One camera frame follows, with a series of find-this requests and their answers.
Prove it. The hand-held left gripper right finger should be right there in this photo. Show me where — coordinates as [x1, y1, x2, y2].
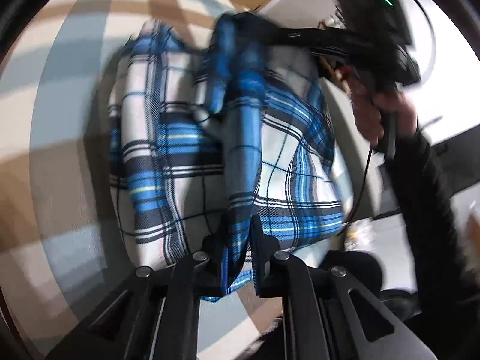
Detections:
[250, 215, 432, 360]

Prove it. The person's right hand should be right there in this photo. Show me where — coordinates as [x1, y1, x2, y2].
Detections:
[350, 64, 419, 150]

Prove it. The black cable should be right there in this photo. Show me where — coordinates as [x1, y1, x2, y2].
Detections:
[337, 144, 376, 235]

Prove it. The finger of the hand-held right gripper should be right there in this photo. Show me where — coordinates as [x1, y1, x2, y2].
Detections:
[232, 11, 340, 59]

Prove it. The blue plaid shirt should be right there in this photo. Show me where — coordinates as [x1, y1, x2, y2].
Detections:
[108, 12, 355, 304]

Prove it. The person's right forearm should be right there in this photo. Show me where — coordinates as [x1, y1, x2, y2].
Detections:
[382, 119, 480, 332]

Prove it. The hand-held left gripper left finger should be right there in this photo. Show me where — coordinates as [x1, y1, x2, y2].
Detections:
[45, 235, 229, 360]

